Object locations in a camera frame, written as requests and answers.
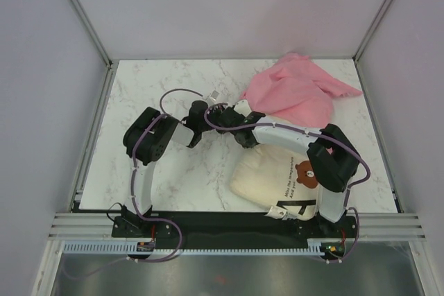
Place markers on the aluminium frame post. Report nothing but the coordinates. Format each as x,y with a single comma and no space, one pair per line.
91,32
377,20

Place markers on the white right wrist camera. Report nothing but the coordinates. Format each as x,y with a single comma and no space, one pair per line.
242,107

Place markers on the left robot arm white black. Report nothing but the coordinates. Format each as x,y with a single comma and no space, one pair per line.
146,141

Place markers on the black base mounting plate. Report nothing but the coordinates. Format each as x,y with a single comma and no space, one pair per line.
218,230

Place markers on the pink satin pillowcase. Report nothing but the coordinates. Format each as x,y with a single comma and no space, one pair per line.
296,90

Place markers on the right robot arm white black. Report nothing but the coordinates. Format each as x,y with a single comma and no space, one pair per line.
333,158

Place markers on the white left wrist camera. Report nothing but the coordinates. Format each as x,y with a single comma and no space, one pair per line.
215,97

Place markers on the white slotted cable duct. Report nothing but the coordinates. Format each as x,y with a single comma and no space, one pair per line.
136,248

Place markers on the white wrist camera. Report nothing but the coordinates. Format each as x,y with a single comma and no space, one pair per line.
215,97
242,107

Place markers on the aluminium front rail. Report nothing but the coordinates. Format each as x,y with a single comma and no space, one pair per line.
373,227

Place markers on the right aluminium frame post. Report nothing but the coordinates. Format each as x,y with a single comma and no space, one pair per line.
377,20

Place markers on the cream pillow with bear print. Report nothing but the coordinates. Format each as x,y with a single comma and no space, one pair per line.
278,180

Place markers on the left aluminium frame post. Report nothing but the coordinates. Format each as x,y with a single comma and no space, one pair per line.
91,32

